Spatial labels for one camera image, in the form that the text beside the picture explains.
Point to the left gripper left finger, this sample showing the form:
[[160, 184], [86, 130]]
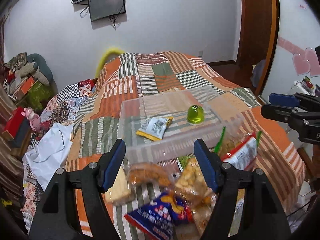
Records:
[[57, 216]]

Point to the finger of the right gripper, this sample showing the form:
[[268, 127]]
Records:
[[283, 100], [280, 113]]

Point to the sponge cake block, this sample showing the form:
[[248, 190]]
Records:
[[121, 192]]

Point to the red snack bag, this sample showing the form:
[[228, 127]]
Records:
[[243, 156]]

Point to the zip bag green seal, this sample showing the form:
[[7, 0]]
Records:
[[228, 144]]

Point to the orange fried snack bag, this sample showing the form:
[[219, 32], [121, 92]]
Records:
[[142, 173]]

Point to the puffed rice cake pack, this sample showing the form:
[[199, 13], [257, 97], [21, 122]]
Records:
[[191, 185]]

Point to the blue chip snack bag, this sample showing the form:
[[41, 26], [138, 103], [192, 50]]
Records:
[[160, 216]]

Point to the green jelly cup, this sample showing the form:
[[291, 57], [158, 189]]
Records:
[[195, 115]]

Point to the yellow white snack packet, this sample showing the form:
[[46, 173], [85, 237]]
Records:
[[154, 128]]

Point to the white plastic bag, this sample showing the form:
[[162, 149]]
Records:
[[50, 154]]

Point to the white sliding door with hearts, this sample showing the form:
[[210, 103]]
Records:
[[298, 33]]

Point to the pink plush toy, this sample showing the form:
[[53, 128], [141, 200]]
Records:
[[33, 118]]

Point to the checkered patchwork quilt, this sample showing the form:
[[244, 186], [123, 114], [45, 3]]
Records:
[[63, 107]]

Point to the brown wooden door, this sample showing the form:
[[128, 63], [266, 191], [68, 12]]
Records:
[[258, 36]]

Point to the red gift box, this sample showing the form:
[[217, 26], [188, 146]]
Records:
[[13, 125]]

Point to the clear plastic storage bin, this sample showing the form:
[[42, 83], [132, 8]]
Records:
[[179, 138]]

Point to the green gift box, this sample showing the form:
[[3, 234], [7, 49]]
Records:
[[38, 96]]

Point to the striped patchwork bedspread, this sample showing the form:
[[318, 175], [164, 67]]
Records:
[[163, 80]]

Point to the pile of pillows and clothes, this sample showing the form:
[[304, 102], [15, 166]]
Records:
[[23, 66]]

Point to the yellow foam noodle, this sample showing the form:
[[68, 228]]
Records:
[[112, 51]]

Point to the small wall monitor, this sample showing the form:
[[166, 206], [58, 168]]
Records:
[[99, 9]]

